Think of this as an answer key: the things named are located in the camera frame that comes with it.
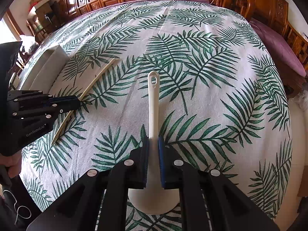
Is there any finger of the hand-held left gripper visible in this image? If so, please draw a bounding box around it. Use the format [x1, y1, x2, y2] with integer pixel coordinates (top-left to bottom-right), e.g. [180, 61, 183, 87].
[12, 102, 81, 120]
[7, 90, 79, 107]

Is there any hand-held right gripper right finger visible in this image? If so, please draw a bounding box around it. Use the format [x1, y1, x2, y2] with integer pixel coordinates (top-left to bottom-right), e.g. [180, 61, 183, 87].
[157, 136, 280, 231]

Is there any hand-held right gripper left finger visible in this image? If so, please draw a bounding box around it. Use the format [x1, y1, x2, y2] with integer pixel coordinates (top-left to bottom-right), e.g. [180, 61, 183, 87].
[26, 136, 149, 231]

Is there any white rectangular tray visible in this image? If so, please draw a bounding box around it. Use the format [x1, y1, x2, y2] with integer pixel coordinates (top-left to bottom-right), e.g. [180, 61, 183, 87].
[17, 44, 70, 95]

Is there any light bamboo chopstick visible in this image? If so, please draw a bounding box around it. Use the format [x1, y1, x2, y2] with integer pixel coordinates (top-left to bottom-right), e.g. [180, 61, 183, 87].
[51, 58, 116, 146]

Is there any large white spoon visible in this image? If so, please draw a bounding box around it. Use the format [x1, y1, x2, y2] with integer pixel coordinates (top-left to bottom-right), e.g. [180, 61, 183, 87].
[127, 70, 181, 215]

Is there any person's left hand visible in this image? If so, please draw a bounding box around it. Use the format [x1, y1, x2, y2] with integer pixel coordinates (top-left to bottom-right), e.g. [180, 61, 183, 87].
[3, 152, 23, 178]

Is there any white plastic bag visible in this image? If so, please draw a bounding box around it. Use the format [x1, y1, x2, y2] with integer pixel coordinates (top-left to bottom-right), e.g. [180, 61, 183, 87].
[19, 35, 39, 54]

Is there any wooden chair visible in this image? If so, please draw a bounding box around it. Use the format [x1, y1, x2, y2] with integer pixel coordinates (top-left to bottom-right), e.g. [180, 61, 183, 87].
[26, 12, 61, 44]

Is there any stack of cardboard boxes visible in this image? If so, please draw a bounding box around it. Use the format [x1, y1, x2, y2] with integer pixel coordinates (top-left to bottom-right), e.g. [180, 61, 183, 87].
[28, 0, 53, 13]

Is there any leaf print tablecloth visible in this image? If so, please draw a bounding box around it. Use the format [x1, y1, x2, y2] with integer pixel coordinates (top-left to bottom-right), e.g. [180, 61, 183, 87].
[19, 0, 293, 231]

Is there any crumpled plastic bag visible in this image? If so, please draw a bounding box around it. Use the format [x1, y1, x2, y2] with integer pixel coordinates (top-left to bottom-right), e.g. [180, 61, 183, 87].
[293, 93, 308, 112]

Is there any purple armchair cushion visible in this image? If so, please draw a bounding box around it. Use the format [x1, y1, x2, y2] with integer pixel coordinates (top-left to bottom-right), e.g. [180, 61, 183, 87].
[249, 18, 308, 78]

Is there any carved wooden armchair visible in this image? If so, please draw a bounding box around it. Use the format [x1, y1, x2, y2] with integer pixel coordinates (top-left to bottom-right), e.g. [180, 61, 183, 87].
[224, 0, 308, 97]

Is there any thin white cable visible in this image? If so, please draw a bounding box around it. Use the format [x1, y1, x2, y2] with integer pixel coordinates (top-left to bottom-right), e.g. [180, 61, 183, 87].
[4, 190, 32, 225]

